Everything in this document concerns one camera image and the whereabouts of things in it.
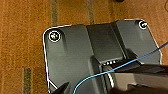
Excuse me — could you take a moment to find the dark robot base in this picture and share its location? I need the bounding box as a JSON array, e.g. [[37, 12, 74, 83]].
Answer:
[[42, 18, 164, 94]]

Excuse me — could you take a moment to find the blue cable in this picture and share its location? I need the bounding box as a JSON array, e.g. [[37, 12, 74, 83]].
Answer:
[[73, 41, 168, 94]]

